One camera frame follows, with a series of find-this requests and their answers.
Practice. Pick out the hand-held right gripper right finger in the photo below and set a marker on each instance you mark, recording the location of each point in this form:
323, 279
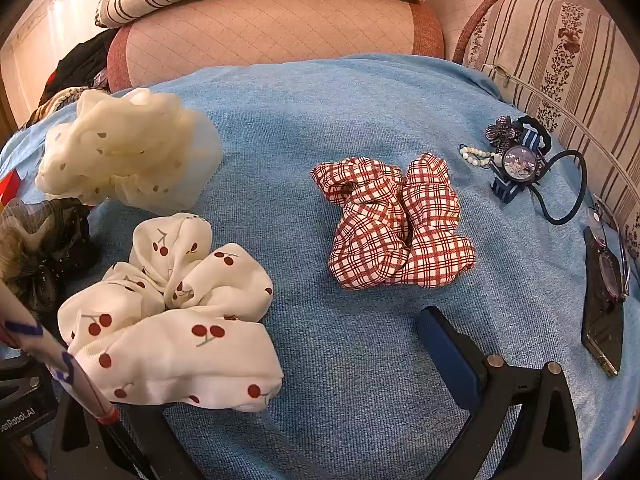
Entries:
440, 340

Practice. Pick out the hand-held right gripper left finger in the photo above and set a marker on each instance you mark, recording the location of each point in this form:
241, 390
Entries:
150, 435

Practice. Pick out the white cherry-print scrunchie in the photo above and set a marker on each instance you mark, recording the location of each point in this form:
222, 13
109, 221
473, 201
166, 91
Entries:
200, 360

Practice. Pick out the red plaid scrunchie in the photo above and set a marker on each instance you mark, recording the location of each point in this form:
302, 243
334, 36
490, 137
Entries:
380, 240

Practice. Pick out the black sheer scrunchie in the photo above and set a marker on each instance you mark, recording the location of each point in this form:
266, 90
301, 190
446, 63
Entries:
45, 250

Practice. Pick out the white stick with blue print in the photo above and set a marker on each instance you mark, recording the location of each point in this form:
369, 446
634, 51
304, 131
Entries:
50, 355

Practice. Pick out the blue blanket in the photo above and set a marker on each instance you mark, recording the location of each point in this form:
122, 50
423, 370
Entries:
325, 360

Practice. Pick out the black smartphone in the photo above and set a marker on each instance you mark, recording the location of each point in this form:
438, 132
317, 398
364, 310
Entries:
602, 330

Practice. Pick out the thin-framed eyeglasses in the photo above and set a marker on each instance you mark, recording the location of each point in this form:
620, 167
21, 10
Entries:
609, 272

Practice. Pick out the purple flower hair clip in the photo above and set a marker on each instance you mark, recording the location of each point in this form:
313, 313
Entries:
500, 132

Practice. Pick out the cream dotted chiffon scrunchie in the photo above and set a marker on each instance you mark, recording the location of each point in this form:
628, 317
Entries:
125, 145

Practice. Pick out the striped floral zipped cushion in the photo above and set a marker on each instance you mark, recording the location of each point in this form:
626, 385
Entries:
550, 60

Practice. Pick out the beige patterned cloth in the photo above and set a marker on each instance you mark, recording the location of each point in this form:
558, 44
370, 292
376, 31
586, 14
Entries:
55, 102

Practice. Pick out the pink quilted sofa cushion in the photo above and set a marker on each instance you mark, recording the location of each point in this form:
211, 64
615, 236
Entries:
465, 5

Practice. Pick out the pink quilted bolster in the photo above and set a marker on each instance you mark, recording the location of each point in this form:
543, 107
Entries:
275, 35

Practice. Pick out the dark clothes pile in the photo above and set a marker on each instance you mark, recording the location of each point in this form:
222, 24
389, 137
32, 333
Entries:
80, 67

